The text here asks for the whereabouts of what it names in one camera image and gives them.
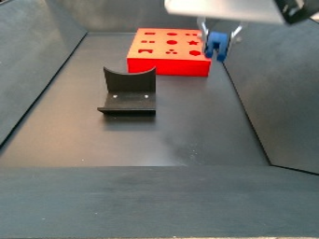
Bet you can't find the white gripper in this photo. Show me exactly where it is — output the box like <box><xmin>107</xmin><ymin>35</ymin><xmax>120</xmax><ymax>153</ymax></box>
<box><xmin>164</xmin><ymin>0</ymin><xmax>284</xmax><ymax>47</ymax></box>

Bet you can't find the blue two-pronged peg object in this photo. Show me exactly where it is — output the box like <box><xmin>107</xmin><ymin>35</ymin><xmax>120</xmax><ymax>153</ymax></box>
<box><xmin>204</xmin><ymin>32</ymin><xmax>230</xmax><ymax>62</ymax></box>

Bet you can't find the red fixture block with holes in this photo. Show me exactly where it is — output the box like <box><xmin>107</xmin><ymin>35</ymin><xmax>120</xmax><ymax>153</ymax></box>
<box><xmin>127</xmin><ymin>28</ymin><xmax>211</xmax><ymax>77</ymax></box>

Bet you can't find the black curved regrasp stand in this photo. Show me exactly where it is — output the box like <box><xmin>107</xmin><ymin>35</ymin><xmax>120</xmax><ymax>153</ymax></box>
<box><xmin>97</xmin><ymin>68</ymin><xmax>156</xmax><ymax>115</ymax></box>

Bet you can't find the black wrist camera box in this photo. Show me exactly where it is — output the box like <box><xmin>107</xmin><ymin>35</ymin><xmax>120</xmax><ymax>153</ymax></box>
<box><xmin>274</xmin><ymin>0</ymin><xmax>319</xmax><ymax>24</ymax></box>

